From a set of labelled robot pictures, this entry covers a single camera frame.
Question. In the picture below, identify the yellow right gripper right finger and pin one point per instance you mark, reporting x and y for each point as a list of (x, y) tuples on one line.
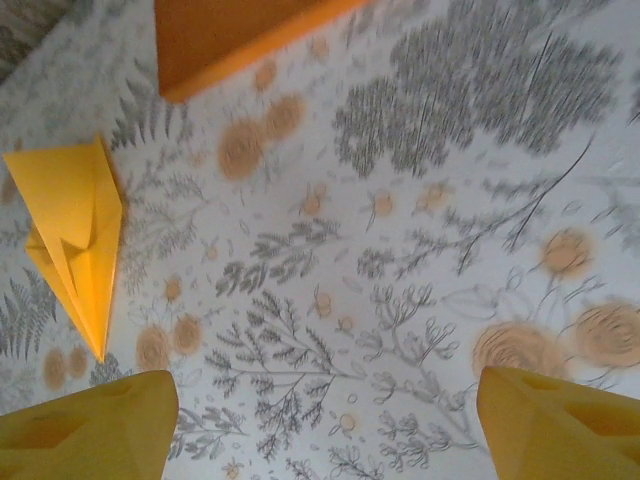
[(550, 440)]

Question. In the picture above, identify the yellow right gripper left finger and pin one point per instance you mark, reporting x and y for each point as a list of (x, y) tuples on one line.
[(90, 440)]

